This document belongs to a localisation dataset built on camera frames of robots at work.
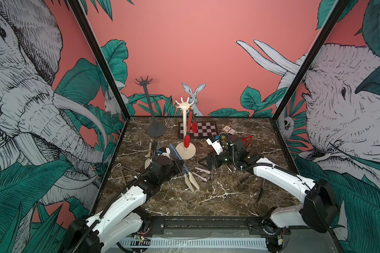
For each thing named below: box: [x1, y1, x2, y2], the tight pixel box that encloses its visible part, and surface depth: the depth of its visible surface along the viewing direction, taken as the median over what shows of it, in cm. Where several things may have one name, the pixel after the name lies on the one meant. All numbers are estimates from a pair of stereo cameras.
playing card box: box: [221, 125, 237, 135], surface depth 113 cm
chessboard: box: [178, 121, 218, 139], surface depth 113 cm
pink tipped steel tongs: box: [192, 167, 212, 182], surface depth 92 cm
